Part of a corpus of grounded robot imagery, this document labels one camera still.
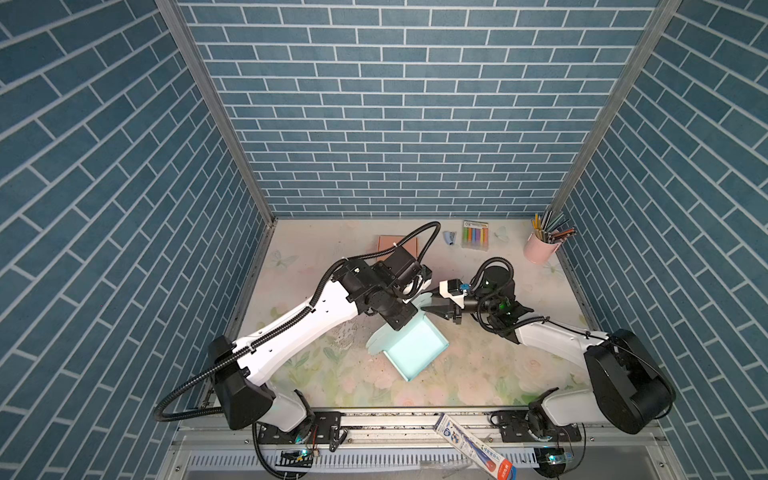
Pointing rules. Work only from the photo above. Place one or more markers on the toothpaste tube box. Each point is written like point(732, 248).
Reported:
point(491, 462)

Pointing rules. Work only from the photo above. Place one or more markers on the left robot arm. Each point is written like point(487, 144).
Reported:
point(241, 369)

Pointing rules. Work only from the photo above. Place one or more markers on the coloured marker pack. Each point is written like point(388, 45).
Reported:
point(475, 235)

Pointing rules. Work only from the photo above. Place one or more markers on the light blue cardboard box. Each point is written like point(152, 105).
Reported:
point(414, 347)

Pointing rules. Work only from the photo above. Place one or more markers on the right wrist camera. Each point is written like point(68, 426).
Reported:
point(454, 290)

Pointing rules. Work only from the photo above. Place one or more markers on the aluminium mounting rail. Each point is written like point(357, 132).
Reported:
point(401, 443)

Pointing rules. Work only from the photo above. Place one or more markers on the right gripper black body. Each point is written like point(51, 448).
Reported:
point(483, 307)

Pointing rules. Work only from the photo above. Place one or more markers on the pink pencil cup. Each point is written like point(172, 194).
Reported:
point(538, 251)

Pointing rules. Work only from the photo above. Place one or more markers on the pink cardboard box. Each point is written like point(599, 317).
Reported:
point(387, 241)

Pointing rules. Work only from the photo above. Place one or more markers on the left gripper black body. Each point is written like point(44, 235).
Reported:
point(396, 309)

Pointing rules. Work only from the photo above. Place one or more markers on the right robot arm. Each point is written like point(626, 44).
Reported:
point(627, 388)

